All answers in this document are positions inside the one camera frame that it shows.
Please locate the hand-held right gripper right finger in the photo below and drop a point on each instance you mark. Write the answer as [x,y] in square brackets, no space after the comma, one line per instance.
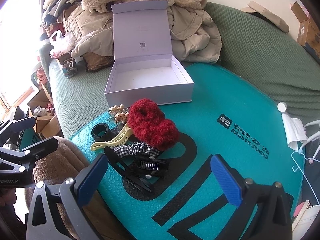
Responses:
[226,180]

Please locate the teal bubble mailer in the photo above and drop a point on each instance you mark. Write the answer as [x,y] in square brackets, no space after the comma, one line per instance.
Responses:
[225,97]

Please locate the white gift box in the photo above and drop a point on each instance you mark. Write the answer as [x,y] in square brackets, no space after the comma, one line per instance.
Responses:
[147,75]

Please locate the beige folded cardboard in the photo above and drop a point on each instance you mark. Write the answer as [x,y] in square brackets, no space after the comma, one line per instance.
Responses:
[267,15]

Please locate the black bow hair clip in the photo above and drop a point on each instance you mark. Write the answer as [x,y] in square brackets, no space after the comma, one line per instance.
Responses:
[152,166]

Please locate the white tube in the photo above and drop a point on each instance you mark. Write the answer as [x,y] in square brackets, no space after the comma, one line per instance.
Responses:
[282,106]

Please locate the cream flower claw clip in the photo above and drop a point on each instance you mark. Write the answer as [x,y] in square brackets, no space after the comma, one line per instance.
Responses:
[120,117]

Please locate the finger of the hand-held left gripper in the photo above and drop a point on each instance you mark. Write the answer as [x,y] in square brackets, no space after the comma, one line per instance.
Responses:
[20,126]
[42,146]

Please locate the pile of clothes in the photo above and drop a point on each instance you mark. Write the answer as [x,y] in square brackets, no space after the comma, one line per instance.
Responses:
[62,0]

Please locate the beige puffer jacket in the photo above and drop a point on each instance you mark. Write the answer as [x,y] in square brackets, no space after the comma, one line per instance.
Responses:
[197,42]

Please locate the red fuzzy scrunchie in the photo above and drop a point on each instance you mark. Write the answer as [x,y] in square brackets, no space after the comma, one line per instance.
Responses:
[152,125]

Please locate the black roll band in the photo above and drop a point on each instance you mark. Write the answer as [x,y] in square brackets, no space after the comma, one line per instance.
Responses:
[96,135]

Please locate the teal printed carton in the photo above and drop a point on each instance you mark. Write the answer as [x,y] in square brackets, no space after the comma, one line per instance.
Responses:
[27,140]

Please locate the person's leg in brown fleece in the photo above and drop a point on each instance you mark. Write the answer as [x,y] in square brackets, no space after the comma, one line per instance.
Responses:
[65,160]

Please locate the white plastic bag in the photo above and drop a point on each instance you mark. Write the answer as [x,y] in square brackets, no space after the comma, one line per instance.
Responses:
[61,42]

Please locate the white clothes hanger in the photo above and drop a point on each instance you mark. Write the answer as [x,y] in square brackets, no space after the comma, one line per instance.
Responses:
[310,152]

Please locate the long black hair clip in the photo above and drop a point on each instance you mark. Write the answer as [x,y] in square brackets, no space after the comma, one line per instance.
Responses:
[125,170]

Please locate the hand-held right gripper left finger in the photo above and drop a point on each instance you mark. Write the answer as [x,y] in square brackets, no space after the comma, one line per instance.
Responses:
[92,177]

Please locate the brown cushion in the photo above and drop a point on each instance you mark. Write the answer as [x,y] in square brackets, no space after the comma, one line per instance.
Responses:
[97,61]

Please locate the open cardboard box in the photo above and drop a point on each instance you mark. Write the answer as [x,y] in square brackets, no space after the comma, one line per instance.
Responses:
[46,125]

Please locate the brown cardboard box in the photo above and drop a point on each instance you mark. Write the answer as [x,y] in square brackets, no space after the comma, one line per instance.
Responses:
[306,30]

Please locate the cream puffer coat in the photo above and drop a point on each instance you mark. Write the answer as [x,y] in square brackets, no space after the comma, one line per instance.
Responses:
[92,37]

